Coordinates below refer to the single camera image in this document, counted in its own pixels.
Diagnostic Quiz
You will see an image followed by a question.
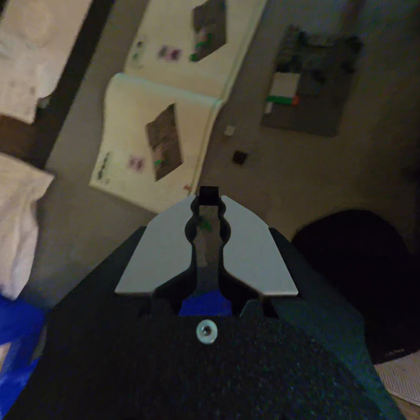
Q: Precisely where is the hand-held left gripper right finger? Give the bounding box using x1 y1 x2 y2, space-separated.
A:
217 195 299 316

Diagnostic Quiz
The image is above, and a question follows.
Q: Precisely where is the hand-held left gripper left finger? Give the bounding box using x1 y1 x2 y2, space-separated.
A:
115 195 201 316

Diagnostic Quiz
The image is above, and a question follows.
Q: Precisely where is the blue plastic bin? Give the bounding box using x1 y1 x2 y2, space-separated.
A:
179 291 234 317
0 289 48 420

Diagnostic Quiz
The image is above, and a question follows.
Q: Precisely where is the grey brick baseplate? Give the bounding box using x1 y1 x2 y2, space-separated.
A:
260 24 365 138

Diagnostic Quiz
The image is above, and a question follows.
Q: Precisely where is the grey desk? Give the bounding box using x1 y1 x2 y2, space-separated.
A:
28 0 420 365

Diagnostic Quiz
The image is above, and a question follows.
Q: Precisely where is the black padded cushion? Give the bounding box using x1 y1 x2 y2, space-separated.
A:
291 209 418 365

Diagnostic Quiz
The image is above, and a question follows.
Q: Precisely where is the crumpled white paper bag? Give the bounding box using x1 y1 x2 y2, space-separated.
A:
0 152 55 301

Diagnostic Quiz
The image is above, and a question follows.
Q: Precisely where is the open instruction booklet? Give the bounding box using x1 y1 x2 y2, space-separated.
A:
89 0 270 214

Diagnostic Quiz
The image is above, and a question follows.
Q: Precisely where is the small white paper bag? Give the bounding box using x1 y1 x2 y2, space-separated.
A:
0 66 50 125

